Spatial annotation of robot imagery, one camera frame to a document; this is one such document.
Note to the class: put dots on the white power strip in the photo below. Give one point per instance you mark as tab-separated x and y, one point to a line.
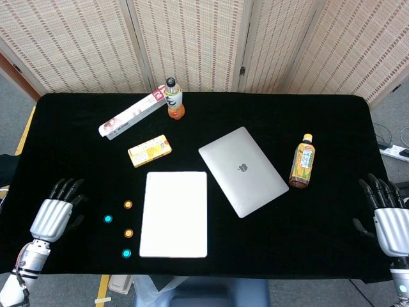
394	152

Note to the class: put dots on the long white cookie box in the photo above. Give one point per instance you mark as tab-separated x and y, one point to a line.
131	116

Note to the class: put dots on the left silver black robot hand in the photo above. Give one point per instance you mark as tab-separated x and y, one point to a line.
51	219

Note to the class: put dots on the yellow snack box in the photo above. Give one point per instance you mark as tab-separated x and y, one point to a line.
148	151

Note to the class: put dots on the white plastic floor object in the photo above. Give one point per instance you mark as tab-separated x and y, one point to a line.
119	283

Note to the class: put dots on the teal disc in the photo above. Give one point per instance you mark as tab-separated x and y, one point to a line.
126	253
108	218

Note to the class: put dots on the black tablecloth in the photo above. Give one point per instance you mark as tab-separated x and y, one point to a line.
255	240

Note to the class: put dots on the silver laptop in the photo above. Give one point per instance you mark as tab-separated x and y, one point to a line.
223	153

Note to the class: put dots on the white board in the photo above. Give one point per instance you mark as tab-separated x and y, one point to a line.
174	214

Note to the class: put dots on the woven folding screen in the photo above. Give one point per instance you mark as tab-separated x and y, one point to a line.
191	41

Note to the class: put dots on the orange drink bottle black cap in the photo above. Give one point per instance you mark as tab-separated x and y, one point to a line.
174	99

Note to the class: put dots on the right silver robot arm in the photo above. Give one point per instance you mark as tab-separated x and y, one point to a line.
401	281

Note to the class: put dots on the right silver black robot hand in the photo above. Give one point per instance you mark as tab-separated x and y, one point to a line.
393	230

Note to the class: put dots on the tea bottle yellow cap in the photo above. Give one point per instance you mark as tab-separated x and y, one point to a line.
302	166

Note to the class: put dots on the orange disc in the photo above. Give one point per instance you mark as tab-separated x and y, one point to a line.
128	233
128	204

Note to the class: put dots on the black screen hinge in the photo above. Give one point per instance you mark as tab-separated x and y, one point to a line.
242	71

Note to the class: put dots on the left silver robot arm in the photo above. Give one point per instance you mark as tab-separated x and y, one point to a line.
30	259

